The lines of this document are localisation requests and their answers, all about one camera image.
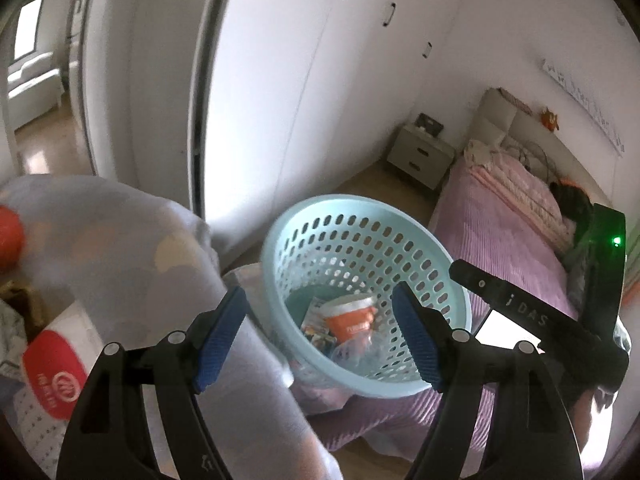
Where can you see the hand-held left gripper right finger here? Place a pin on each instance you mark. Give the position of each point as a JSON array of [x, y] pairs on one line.
[[417, 345]]

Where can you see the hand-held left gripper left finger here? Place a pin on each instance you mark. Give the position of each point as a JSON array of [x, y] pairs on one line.
[[220, 345]]

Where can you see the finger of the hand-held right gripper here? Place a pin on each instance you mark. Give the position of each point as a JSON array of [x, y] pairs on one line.
[[530, 312]]

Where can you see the light blue plastic basket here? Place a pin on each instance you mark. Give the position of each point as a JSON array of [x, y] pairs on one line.
[[295, 232]]

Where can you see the white packet with red label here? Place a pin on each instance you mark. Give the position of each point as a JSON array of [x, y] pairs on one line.
[[55, 365]]

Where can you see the small clothes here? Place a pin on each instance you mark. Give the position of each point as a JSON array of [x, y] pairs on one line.
[[22, 297]]

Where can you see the white patterned plastic bag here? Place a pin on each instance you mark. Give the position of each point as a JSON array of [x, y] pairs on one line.
[[30, 425]]

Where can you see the red plastic bag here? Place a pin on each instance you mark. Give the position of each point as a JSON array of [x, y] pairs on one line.
[[7, 237]]

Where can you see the tablet with white screen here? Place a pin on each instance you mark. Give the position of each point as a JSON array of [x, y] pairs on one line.
[[505, 330]]

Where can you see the clear plastic bag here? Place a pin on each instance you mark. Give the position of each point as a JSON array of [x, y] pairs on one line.
[[360, 352]]

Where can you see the orange and white cup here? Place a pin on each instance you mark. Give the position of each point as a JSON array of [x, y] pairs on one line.
[[350, 321]]

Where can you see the black cloth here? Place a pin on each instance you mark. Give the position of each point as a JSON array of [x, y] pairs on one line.
[[570, 200]]

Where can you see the pink ribbed bed cover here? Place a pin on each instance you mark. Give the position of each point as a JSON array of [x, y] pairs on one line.
[[490, 240]]

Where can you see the colourful printed packet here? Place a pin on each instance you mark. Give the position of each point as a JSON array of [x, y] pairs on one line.
[[314, 322]]

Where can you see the folded pink blankets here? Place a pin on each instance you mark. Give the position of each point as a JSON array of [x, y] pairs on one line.
[[520, 190]]

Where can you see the grey printed blanket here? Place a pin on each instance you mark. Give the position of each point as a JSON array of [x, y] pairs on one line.
[[125, 240]]

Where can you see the orange plush toy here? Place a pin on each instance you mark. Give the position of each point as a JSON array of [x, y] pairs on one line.
[[550, 119]]

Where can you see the cream folded blanket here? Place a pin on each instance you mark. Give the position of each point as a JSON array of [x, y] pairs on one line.
[[481, 151]]

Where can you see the beige padded headboard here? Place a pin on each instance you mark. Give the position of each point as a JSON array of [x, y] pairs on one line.
[[500, 115]]

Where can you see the grey nightstand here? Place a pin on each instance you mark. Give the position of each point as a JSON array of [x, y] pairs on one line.
[[420, 152]]

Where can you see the white wardrobe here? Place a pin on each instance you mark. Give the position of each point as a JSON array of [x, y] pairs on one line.
[[325, 85]]

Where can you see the white sliding door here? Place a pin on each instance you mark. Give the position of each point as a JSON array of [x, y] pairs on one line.
[[150, 60]]

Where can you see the white sofa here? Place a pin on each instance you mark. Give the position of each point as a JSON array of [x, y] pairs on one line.
[[30, 85]]

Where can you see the window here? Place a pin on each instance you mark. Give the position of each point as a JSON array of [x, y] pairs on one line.
[[27, 27]]

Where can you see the white wall strip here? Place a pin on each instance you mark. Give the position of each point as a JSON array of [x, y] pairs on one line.
[[585, 105]]

